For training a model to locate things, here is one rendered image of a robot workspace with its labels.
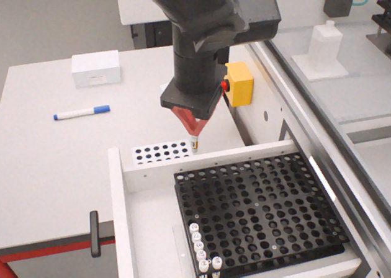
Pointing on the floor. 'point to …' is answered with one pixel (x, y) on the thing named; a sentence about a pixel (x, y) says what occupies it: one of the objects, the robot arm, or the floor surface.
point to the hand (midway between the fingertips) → (195, 128)
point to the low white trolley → (74, 161)
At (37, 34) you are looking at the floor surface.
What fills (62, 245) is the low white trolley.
